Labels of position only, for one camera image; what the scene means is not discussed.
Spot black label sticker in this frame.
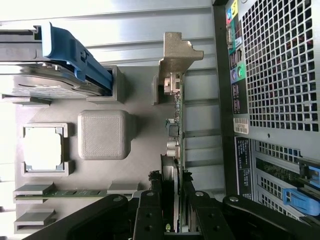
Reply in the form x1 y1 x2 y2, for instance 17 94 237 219
234 136 254 196

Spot grey metal PC case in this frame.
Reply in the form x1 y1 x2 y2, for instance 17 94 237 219
211 0 320 226

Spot green RAM stick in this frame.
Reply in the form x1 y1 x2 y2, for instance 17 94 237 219
14 190 108 200

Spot silver CPU chip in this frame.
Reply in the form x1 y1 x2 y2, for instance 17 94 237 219
23 127 63 172

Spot hard disk in blue carrier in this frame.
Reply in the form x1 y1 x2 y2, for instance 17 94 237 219
0 21 112 97

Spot perforated metal slot cover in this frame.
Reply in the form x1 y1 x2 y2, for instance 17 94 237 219
254 139 302 161
257 174 285 201

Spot barcode sticker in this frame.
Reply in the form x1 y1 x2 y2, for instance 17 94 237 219
233 117 250 135

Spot grey plastic parts rack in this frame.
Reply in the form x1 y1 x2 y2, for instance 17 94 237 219
0 65 166 236

